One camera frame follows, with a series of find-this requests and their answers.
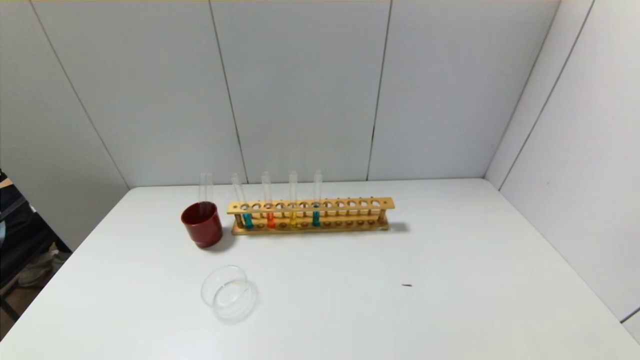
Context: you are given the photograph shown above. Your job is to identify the grey sneaker shoe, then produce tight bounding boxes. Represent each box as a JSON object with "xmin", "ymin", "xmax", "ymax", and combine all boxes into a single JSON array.
[{"xmin": 17, "ymin": 250, "xmax": 67, "ymax": 289}]

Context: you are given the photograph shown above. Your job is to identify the empty clear glass test tube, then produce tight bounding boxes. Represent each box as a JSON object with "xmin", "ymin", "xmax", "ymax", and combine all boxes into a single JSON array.
[{"xmin": 199, "ymin": 172, "xmax": 214, "ymax": 217}]

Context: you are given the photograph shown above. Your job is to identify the blue pigment glass test tube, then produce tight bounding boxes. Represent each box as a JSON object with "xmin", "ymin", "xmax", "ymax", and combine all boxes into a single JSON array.
[{"xmin": 231, "ymin": 173, "xmax": 254, "ymax": 230}]

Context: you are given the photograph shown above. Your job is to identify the wooden test tube rack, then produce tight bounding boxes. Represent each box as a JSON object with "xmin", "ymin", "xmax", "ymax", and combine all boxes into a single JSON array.
[{"xmin": 226, "ymin": 196, "xmax": 396, "ymax": 236}]

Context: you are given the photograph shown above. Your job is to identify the teal pigment glass test tube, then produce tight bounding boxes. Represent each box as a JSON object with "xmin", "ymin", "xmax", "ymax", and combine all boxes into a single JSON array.
[{"xmin": 313, "ymin": 170, "xmax": 323, "ymax": 227}]

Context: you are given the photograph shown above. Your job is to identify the red pigment glass test tube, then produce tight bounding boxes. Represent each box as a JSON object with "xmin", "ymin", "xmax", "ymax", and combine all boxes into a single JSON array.
[{"xmin": 261, "ymin": 171, "xmax": 276, "ymax": 229}]

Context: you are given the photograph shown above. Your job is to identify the yellow pigment glass test tube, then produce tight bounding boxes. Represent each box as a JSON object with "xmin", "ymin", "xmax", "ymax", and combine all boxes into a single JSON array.
[{"xmin": 288, "ymin": 170, "xmax": 299, "ymax": 228}]

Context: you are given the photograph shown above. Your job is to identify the clear glass dish with spout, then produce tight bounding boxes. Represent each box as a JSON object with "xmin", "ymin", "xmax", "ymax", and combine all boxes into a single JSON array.
[{"xmin": 200, "ymin": 265, "xmax": 257, "ymax": 321}]

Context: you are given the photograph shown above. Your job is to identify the dark red plastic cup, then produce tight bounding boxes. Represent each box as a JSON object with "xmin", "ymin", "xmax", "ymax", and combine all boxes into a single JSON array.
[{"xmin": 181, "ymin": 201, "xmax": 224, "ymax": 248}]

